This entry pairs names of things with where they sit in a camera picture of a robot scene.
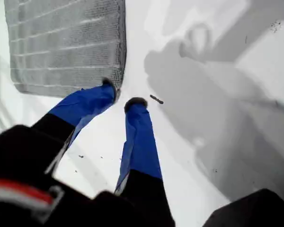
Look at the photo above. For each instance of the small dark debris piece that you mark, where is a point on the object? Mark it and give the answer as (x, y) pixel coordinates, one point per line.
(156, 99)

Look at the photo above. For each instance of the grey striped towel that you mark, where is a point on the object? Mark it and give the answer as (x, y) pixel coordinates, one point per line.
(66, 47)

